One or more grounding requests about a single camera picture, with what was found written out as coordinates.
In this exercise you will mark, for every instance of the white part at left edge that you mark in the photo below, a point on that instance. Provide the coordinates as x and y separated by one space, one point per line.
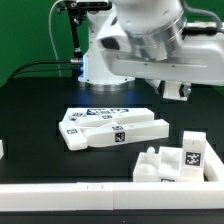
1 149

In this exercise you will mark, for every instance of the white chair seat part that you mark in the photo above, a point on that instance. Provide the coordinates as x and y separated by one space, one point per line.
162 166

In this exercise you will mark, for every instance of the white chair back panel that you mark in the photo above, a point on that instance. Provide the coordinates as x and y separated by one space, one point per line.
74 113

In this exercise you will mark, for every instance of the black camera stand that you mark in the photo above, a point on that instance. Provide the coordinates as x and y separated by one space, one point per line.
77 12

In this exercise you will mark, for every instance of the white long chair side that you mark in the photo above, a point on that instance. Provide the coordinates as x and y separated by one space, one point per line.
112 134
120 118

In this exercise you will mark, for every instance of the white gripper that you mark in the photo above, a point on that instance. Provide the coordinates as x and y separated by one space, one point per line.
200 60

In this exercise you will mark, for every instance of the white long chair side rear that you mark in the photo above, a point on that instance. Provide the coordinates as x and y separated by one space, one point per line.
120 118

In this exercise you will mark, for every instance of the white long chair side front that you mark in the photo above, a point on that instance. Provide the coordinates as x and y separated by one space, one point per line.
112 134

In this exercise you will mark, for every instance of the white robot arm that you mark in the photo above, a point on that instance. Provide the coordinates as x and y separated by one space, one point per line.
167 43

